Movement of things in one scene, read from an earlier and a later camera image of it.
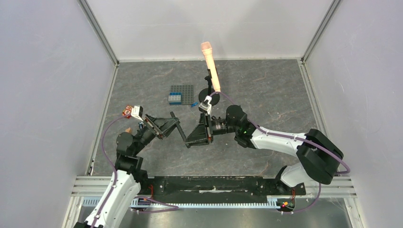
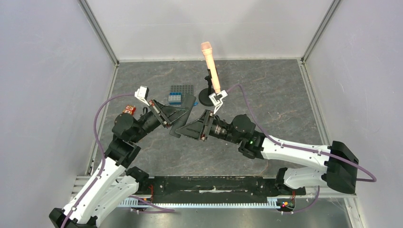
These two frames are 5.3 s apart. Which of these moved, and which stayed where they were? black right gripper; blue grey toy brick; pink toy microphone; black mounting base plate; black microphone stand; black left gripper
Moved: black left gripper; black right gripper
Stayed: black microphone stand; pink toy microphone; blue grey toy brick; black mounting base plate
